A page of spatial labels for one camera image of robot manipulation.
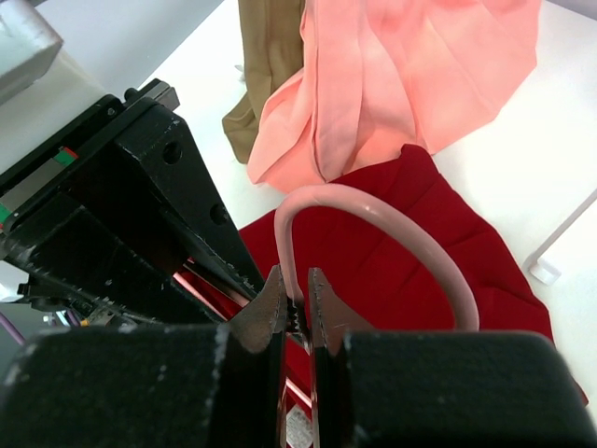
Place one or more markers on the brown garment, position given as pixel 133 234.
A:
pixel 272 53

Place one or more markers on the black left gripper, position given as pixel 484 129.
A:
pixel 106 212

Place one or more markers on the metal clothes rack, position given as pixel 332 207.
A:
pixel 569 249

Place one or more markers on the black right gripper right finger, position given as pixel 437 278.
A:
pixel 374 388

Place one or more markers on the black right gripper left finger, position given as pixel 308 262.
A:
pixel 156 386

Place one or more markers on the red skirt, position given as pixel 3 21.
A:
pixel 389 287

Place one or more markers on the pink wire hanger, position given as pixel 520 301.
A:
pixel 420 242

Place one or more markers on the salmon pink garment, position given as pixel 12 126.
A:
pixel 378 75

